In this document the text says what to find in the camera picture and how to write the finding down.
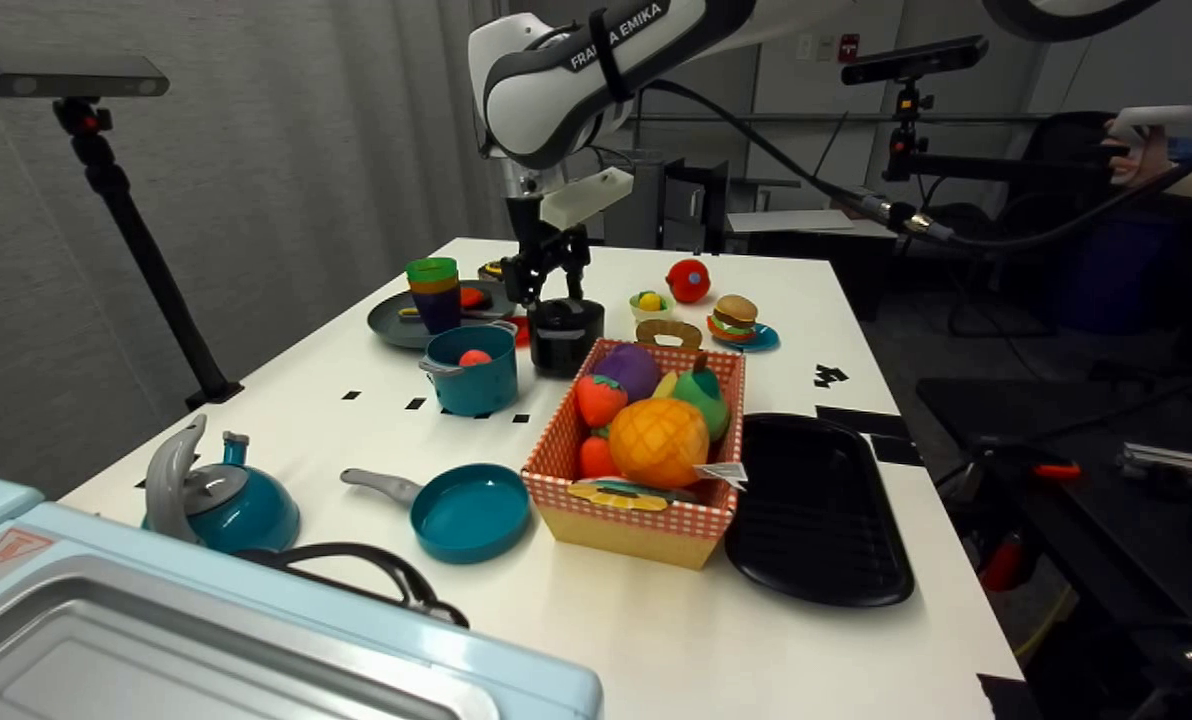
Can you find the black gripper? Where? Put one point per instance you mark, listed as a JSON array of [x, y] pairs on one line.
[[540, 247]]

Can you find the grey black pot lid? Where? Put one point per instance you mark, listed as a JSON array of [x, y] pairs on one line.
[[564, 314]]

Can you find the white handheld controller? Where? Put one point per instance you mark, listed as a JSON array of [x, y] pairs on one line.
[[1148, 117]]

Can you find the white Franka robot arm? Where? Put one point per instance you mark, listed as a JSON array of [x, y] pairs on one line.
[[559, 85]]

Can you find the black toy pot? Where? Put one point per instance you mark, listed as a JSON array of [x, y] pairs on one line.
[[561, 354]]

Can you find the teal blue toy pot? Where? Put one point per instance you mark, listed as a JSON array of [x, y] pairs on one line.
[[476, 391]]

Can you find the person's hand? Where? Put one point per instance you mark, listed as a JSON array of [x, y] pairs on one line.
[[1148, 163]]

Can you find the red toy piece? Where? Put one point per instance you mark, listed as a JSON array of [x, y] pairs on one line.
[[523, 329], [473, 299]]

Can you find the yellow black toy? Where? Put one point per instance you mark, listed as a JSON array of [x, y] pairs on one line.
[[495, 271]]

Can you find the small yellow toy fruit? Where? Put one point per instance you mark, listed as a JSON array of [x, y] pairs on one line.
[[648, 303]]

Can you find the small orange toy ball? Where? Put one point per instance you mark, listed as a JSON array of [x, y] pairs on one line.
[[473, 356]]

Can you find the purple plush fruit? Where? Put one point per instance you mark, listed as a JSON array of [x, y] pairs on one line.
[[634, 369]]

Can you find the grey waste bin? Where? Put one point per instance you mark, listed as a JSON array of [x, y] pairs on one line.
[[636, 201]]

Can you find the red orange plush fruit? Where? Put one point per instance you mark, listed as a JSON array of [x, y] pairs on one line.
[[600, 403]]

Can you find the brown toy bread slice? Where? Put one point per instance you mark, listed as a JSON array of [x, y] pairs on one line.
[[670, 332]]

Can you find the red toy tomato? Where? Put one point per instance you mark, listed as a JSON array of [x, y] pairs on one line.
[[690, 281]]

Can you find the dark grey toy plate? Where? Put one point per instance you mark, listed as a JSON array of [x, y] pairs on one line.
[[396, 321]]

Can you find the black box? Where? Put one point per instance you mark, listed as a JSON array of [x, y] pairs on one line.
[[690, 206]]

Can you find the small red plush fruit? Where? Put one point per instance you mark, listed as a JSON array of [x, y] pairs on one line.
[[599, 458]]

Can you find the toy hamburger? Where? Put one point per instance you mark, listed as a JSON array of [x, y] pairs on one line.
[[732, 321]]

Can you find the green plush pepper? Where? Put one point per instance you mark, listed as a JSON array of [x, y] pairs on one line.
[[705, 403]]

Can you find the small blue toy plate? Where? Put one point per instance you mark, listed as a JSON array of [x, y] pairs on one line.
[[766, 342]]

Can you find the teal toy frying pan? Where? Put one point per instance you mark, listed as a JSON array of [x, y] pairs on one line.
[[470, 512]]

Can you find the orange checked cardboard basket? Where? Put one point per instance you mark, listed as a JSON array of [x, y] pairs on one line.
[[628, 530]]

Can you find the white side table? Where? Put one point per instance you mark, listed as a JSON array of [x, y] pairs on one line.
[[808, 226]]

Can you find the small black clips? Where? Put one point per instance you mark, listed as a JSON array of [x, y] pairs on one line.
[[830, 374]]

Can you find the black plastic tray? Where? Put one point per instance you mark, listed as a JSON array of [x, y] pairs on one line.
[[819, 512]]

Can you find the black tripod with red knob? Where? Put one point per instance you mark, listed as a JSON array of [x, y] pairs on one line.
[[136, 235]]

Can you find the black office chair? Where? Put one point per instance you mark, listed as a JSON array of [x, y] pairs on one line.
[[1071, 175]]

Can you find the blue barrel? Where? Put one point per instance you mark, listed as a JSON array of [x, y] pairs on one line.
[[1137, 267]]

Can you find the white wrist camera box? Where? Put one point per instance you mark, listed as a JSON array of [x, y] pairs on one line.
[[590, 194]]

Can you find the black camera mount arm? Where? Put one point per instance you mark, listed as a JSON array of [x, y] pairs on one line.
[[904, 135]]

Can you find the black stereo camera bar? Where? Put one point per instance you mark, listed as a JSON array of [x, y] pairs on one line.
[[62, 74], [918, 60]]

